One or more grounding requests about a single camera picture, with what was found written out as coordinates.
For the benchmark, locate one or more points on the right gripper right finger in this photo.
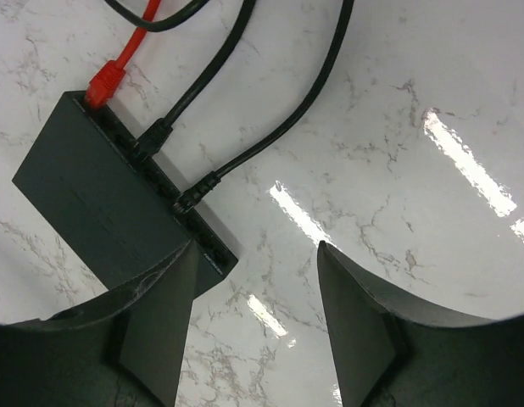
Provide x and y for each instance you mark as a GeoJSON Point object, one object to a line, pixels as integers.
{"type": "Point", "coordinates": [392, 348]}

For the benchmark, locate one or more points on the black network switch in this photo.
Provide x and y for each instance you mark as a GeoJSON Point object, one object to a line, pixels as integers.
{"type": "Point", "coordinates": [115, 215]}

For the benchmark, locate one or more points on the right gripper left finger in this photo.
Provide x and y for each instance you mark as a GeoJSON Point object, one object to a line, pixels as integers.
{"type": "Point", "coordinates": [122, 348]}

